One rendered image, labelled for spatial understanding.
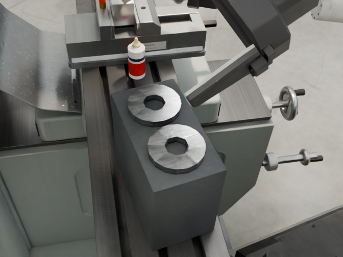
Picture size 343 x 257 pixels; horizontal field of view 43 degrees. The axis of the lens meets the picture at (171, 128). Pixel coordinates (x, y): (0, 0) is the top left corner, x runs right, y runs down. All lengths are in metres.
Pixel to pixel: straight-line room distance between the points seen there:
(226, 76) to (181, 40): 0.81
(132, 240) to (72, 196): 0.63
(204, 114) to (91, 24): 0.38
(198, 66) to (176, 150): 0.63
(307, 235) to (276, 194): 0.80
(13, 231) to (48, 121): 0.46
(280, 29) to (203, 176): 0.38
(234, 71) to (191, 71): 0.96
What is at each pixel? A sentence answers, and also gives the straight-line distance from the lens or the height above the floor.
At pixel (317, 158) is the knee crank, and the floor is 0.51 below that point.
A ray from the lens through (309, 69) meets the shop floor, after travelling 2.71.
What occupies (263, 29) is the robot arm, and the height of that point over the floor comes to 1.47.
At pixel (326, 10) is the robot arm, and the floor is 1.13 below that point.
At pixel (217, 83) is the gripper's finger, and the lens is 0.32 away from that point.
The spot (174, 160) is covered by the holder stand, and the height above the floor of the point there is 1.13.
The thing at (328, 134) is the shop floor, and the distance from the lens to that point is 2.37.
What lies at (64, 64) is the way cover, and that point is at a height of 0.87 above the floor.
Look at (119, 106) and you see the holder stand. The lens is 0.74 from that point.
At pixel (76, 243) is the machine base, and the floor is 0.20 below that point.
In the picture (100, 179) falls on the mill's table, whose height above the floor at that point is 0.93.
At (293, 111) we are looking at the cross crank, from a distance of 1.47.
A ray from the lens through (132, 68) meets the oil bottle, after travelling 1.05.
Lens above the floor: 1.65
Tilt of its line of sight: 48 degrees down
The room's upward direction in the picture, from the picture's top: 3 degrees clockwise
